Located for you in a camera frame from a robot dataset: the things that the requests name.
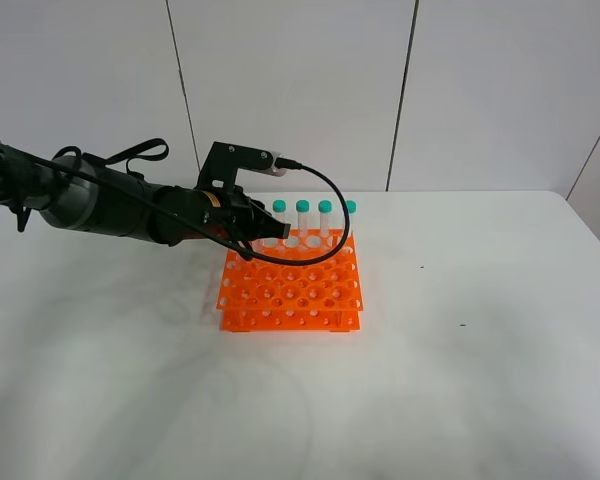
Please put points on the row tube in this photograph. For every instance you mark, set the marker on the row tube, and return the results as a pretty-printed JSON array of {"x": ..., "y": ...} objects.
[
  {"x": 302, "y": 211},
  {"x": 279, "y": 213},
  {"x": 348, "y": 219},
  {"x": 325, "y": 210}
]

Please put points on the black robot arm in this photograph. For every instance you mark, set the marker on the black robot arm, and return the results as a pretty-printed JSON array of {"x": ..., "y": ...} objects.
[{"x": 79, "y": 191}]

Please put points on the back row tube far right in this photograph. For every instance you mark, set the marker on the back row tube far right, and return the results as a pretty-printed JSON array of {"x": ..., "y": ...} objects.
[{"x": 348, "y": 219}]

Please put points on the orange test tube rack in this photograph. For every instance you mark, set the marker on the orange test tube rack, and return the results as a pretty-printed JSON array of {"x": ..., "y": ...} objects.
[{"x": 260, "y": 296}]

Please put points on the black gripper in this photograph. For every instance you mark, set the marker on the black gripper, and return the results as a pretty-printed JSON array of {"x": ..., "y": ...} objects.
[{"x": 227, "y": 215}]

